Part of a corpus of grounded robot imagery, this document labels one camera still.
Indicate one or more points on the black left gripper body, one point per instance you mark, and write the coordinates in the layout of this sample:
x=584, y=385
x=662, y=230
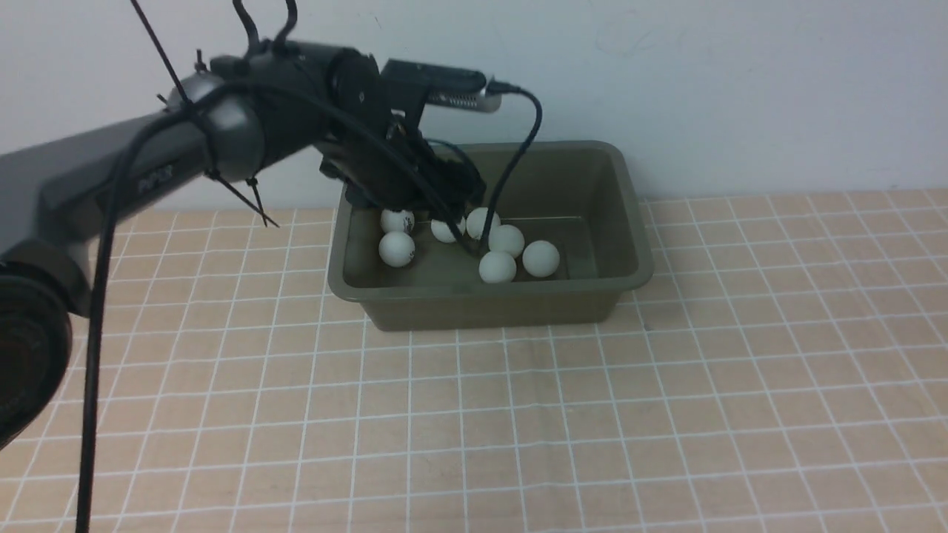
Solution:
x=441, y=187

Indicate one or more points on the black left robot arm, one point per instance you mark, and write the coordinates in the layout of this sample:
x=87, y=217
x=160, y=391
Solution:
x=229, y=120

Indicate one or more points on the white ping-pong ball bin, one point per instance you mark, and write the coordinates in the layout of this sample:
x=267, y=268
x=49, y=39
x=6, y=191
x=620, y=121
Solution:
x=497, y=268

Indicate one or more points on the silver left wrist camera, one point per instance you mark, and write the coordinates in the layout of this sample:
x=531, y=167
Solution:
x=440, y=85

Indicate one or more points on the white ping-pong ball red logo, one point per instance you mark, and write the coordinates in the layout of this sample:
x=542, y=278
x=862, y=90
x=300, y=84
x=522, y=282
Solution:
x=397, y=221

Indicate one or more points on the orange checkered tablecloth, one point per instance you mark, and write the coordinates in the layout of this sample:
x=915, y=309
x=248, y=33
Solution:
x=785, y=370

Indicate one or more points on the olive green plastic bin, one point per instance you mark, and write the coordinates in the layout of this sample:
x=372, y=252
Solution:
x=569, y=242

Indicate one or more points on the white ping-pong ball logo top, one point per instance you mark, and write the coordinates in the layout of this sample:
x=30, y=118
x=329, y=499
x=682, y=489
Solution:
x=446, y=231

